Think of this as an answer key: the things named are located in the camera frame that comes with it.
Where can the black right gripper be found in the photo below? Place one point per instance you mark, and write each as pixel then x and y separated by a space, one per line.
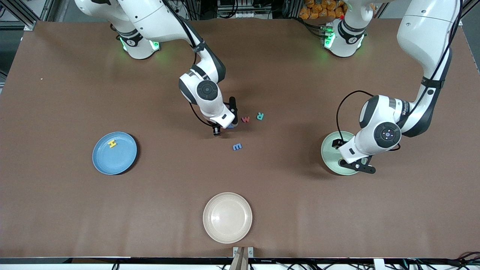
pixel 216 129

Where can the yellow uppercase letter H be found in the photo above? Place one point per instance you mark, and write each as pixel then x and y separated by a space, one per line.
pixel 112 144

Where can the orange fruit bag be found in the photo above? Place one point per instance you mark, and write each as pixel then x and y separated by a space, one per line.
pixel 318 9

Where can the metal table edge bracket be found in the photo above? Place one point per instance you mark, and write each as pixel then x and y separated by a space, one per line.
pixel 235 251

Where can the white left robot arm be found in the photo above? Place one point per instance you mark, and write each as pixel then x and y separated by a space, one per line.
pixel 423 33

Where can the blue lowercase letter m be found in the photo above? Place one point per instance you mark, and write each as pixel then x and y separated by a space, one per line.
pixel 237 147

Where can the aluminium frame profile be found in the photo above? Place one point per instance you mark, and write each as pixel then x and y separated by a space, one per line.
pixel 41 13
pixel 468 11

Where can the beige pole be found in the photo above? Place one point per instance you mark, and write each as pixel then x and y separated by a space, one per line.
pixel 240 262

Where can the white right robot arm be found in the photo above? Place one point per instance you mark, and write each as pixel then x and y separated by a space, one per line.
pixel 157 18

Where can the beige plate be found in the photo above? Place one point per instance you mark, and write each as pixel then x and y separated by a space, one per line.
pixel 227 217

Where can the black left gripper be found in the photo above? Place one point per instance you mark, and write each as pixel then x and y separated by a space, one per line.
pixel 340 143

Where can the blue plate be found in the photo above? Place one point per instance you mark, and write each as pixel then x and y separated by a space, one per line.
pixel 112 161

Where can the green plate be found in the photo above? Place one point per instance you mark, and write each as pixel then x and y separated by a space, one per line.
pixel 330 157

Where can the teal uppercase letter R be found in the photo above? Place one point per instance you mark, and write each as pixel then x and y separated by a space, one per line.
pixel 258 116

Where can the red lowercase letter w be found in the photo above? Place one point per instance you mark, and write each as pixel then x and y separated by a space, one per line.
pixel 245 120

